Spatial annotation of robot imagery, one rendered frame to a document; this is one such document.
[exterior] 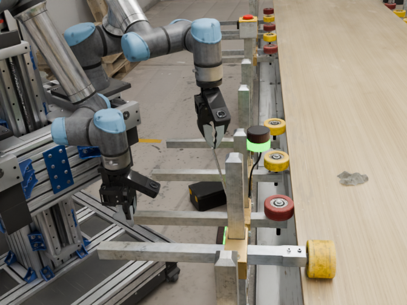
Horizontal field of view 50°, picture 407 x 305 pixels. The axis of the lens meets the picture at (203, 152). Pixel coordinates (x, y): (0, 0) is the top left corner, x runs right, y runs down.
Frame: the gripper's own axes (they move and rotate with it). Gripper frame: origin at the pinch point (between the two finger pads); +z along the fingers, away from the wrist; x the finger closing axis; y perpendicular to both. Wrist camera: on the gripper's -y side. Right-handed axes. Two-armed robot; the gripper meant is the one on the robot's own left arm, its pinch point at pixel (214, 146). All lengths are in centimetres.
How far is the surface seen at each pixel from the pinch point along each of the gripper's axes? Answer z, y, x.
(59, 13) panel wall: 50, 454, 72
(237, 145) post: -6.0, -11.8, -3.2
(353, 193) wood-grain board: 10.9, -19.9, -33.9
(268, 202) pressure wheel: 10.2, -17.2, -9.9
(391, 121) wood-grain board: 12, 16, -70
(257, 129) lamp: -9.7, -11.5, -9.0
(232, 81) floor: 109, 310, -96
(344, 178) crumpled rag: 10.4, -13.4, -34.7
